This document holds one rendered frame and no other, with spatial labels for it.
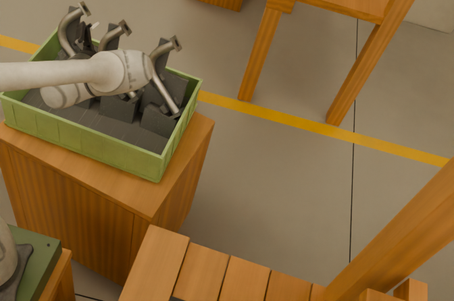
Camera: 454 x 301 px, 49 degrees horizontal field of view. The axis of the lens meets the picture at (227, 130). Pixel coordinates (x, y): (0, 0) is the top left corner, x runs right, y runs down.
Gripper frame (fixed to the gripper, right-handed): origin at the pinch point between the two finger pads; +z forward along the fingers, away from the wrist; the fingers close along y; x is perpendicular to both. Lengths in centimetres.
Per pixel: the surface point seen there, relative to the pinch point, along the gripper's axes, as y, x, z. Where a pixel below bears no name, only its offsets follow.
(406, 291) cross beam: -81, -58, -56
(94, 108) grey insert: -20.6, 27.3, 13.8
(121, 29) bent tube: 0.2, -1.5, 12.3
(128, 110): -26.4, 14.8, 11.9
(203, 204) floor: -107, 41, 66
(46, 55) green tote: 4.7, 37.5, 24.9
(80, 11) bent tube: 12.2, 10.2, 16.8
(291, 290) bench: -91, -22, -34
